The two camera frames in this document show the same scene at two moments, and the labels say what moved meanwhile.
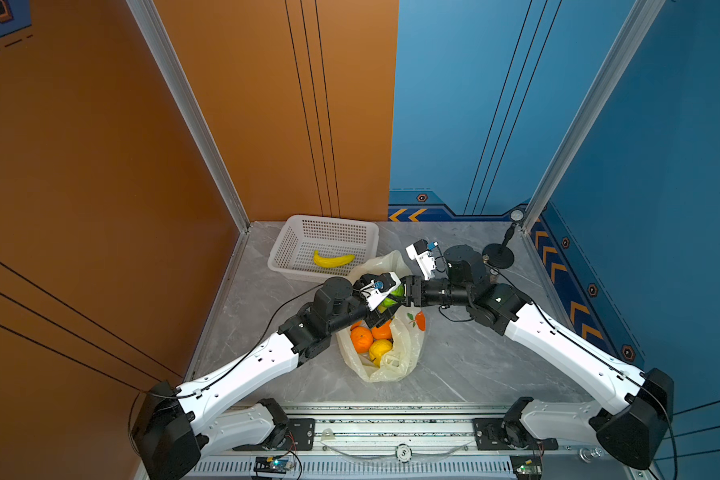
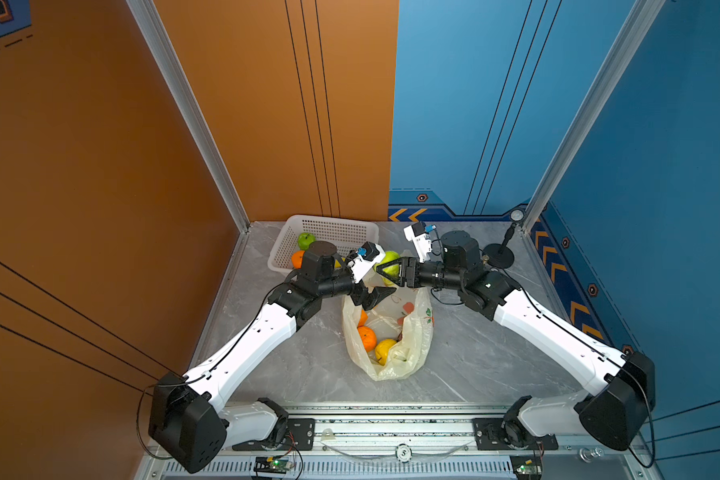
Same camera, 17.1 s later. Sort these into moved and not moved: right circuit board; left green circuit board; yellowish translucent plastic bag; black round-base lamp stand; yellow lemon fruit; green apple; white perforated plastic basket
Moved: green apple; yellowish translucent plastic bag
Not moved: black round-base lamp stand; left green circuit board; right circuit board; yellow lemon fruit; white perforated plastic basket
